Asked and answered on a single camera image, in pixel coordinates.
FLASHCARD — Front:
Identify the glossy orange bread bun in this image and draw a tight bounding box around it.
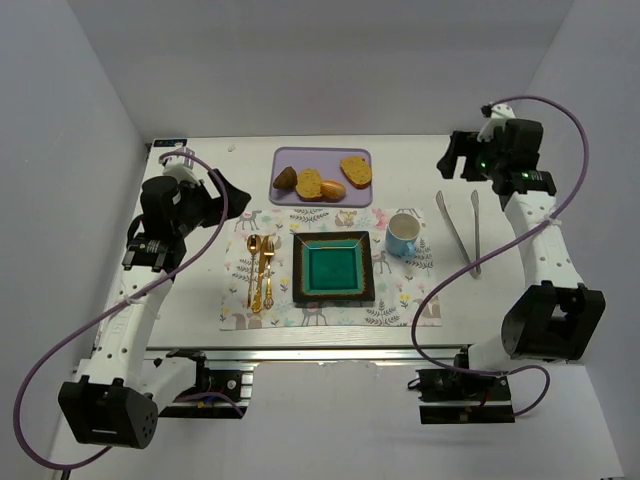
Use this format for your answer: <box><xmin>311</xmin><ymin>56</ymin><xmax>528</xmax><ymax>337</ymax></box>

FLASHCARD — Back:
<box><xmin>320</xmin><ymin>181</ymin><xmax>346</xmax><ymax>201</ymax></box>

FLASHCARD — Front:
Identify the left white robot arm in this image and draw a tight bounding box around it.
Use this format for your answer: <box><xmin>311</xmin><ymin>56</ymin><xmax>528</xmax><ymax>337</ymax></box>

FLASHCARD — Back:
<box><xmin>58</xmin><ymin>173</ymin><xmax>251</xmax><ymax>449</ymax></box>

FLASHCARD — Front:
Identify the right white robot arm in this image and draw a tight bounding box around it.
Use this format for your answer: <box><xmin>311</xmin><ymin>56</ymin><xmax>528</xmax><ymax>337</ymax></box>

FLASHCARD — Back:
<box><xmin>437</xmin><ymin>120</ymin><xmax>605</xmax><ymax>372</ymax></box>

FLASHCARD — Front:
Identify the dark brown bread roll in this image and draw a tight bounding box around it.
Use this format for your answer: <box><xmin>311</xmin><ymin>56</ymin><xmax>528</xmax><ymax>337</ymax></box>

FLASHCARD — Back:
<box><xmin>272</xmin><ymin>166</ymin><xmax>297</xmax><ymax>190</ymax></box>

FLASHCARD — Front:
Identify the speckled yellow bread slice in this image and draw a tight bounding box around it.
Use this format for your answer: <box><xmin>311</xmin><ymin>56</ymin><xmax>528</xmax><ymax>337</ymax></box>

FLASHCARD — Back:
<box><xmin>340</xmin><ymin>156</ymin><xmax>372</xmax><ymax>189</ymax></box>

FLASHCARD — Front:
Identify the gold spoon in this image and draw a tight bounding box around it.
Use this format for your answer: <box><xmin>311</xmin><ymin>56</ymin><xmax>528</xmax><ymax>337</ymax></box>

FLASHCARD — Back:
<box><xmin>246</xmin><ymin>234</ymin><xmax>261</xmax><ymax>307</ymax></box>

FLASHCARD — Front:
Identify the gold fork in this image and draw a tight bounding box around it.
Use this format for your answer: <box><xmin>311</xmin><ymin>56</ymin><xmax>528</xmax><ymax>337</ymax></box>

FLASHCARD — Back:
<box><xmin>263</xmin><ymin>236</ymin><xmax>275</xmax><ymax>310</ymax></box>

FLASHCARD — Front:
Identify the blue ceramic mug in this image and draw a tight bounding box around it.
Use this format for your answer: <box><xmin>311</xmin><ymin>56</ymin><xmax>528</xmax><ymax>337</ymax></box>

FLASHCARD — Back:
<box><xmin>385</xmin><ymin>213</ymin><xmax>420</xmax><ymax>260</ymax></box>

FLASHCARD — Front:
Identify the animal print placemat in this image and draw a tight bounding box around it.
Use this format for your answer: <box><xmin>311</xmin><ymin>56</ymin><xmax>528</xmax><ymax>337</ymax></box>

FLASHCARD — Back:
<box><xmin>219</xmin><ymin>208</ymin><xmax>436</xmax><ymax>330</ymax></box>

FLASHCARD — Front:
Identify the purple plastic tray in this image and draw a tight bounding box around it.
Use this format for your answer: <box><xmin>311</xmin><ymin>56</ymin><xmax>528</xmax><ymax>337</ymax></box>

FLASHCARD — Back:
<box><xmin>268</xmin><ymin>147</ymin><xmax>373</xmax><ymax>208</ymax></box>

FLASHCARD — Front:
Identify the gold knife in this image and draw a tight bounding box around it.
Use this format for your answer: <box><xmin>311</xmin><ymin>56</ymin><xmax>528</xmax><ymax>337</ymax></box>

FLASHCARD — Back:
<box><xmin>251</xmin><ymin>236</ymin><xmax>272</xmax><ymax>313</ymax></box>

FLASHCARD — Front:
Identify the green black square plate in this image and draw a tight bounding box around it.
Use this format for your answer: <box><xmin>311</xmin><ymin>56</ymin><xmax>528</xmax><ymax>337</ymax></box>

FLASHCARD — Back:
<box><xmin>291</xmin><ymin>231</ymin><xmax>375</xmax><ymax>305</ymax></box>

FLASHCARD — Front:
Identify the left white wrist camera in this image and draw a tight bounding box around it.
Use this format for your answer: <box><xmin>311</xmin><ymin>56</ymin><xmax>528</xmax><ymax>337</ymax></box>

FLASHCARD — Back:
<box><xmin>158</xmin><ymin>147</ymin><xmax>203</xmax><ymax>186</ymax></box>

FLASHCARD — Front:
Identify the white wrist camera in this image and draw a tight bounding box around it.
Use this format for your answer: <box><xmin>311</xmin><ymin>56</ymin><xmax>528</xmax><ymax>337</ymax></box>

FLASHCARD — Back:
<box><xmin>158</xmin><ymin>147</ymin><xmax>203</xmax><ymax>186</ymax></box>
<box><xmin>476</xmin><ymin>103</ymin><xmax>516</xmax><ymax>143</ymax></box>

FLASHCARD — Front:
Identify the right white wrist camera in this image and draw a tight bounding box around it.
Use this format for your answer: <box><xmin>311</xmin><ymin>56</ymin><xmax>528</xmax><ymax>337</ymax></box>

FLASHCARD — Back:
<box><xmin>476</xmin><ymin>103</ymin><xmax>516</xmax><ymax>143</ymax></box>

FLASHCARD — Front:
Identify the aluminium table rail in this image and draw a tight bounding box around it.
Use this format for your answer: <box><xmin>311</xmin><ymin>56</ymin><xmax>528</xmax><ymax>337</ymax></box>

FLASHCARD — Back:
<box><xmin>144</xmin><ymin>342</ymin><xmax>474</xmax><ymax>364</ymax></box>

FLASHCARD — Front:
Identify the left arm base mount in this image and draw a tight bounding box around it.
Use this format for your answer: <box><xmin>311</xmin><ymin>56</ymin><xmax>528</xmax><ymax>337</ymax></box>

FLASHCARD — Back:
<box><xmin>159</xmin><ymin>350</ymin><xmax>255</xmax><ymax>420</ymax></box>

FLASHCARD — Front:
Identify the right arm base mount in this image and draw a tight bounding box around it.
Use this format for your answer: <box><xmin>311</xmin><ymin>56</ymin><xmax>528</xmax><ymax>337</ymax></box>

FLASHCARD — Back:
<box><xmin>407</xmin><ymin>369</ymin><xmax>515</xmax><ymax>425</ymax></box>

